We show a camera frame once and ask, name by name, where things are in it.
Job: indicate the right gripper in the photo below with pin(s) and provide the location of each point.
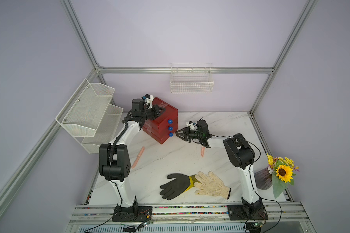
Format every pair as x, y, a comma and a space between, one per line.
185, 135

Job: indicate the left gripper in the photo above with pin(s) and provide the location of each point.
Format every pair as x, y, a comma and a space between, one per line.
155, 109

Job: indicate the red drawer cabinet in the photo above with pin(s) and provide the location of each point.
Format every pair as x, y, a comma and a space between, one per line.
164, 126

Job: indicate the pink knife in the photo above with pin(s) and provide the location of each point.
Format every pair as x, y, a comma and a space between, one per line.
202, 151
138, 157

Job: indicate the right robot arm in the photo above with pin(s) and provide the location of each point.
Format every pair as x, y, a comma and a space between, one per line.
239, 151

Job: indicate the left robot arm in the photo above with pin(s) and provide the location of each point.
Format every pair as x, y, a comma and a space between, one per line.
114, 161

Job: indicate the black yellow work glove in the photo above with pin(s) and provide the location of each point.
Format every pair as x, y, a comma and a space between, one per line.
178, 184

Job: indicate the white cotton glove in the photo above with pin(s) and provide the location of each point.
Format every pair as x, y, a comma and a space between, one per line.
211, 185

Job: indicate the lower white mesh shelf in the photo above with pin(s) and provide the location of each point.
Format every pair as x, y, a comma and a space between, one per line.
106, 131

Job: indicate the white mesh shelf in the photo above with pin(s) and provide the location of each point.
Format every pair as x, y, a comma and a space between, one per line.
83, 113
106, 131

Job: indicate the upper white mesh shelf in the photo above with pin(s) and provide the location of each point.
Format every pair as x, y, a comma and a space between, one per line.
83, 113

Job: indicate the sunflower bouquet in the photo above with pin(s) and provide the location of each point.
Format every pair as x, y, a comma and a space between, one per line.
281, 173

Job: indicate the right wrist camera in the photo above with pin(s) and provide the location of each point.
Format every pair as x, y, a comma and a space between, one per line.
192, 126

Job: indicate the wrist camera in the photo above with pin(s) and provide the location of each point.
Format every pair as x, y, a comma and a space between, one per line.
148, 100
192, 126

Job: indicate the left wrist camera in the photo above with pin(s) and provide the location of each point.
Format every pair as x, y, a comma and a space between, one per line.
148, 100

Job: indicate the white wire wall basket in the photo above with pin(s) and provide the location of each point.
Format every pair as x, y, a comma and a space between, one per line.
191, 78

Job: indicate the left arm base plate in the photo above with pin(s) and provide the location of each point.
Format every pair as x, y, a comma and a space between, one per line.
132, 214

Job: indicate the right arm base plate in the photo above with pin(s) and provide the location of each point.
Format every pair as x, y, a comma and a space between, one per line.
241, 212

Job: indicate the aluminium mounting rail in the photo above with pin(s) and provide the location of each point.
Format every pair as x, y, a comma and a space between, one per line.
191, 218

